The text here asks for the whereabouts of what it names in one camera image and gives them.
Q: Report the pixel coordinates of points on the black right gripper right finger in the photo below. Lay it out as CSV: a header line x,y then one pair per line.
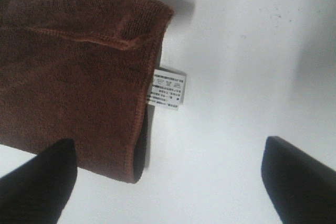
x,y
301,189

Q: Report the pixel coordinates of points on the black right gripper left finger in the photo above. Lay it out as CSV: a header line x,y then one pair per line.
x,y
38,191

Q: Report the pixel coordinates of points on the brown microfibre towel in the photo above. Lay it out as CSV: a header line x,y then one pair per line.
x,y
81,69

